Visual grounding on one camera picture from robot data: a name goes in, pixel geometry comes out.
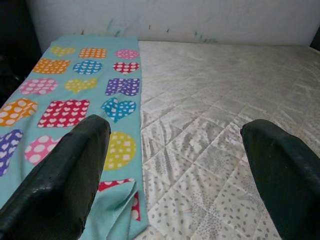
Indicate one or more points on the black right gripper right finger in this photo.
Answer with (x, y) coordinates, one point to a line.
(287, 180)

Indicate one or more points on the grey quilted mattress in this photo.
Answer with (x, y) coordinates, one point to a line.
(212, 100)

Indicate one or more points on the teal blanket with dotted patches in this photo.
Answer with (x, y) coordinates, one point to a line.
(100, 120)

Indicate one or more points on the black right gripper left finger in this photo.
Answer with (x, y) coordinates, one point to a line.
(57, 187)

